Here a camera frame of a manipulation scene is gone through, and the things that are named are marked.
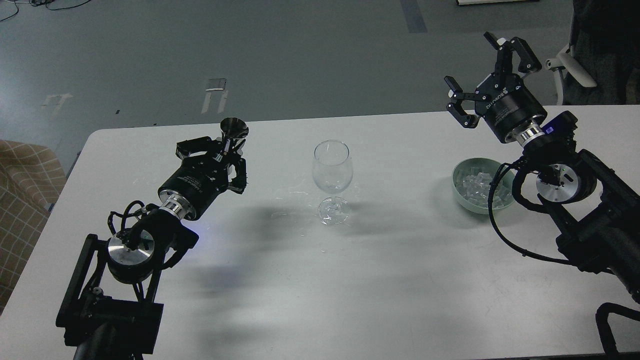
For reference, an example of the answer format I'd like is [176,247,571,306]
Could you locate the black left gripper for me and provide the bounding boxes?
[158,136,248,221]

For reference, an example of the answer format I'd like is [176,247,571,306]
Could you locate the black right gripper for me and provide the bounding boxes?
[444,31,549,145]

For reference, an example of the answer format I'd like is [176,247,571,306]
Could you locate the steel cocktail jigger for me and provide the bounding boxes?
[220,117,250,157]

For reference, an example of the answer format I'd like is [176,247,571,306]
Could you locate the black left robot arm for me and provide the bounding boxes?
[55,132,247,360]

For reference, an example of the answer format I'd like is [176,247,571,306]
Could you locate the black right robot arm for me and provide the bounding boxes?
[444,31,640,303]

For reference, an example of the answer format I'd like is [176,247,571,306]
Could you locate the clear ice cubes pile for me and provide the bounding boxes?
[455,168,514,210]

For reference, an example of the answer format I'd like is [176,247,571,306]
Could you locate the clear wine glass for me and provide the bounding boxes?
[311,139,354,226]

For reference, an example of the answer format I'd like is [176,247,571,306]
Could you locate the white office chair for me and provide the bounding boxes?
[542,44,597,106]

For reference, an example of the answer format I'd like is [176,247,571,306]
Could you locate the green bowl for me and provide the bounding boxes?
[451,157,515,215]

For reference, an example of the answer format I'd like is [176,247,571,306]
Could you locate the person in grey clothes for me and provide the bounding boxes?
[563,0,640,106]

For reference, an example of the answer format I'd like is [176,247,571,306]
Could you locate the black floor cables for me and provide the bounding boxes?
[0,0,93,23]

